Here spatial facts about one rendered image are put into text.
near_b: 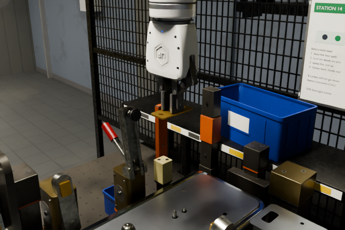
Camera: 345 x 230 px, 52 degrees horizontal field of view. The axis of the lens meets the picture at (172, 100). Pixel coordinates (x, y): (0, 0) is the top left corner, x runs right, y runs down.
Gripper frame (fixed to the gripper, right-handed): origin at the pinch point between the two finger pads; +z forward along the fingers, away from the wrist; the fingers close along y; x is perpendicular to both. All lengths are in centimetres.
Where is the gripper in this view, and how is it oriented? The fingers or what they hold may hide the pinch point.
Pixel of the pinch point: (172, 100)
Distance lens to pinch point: 68.1
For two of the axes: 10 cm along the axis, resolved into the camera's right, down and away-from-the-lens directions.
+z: 0.0, 9.5, 3.2
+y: 6.9, 2.3, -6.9
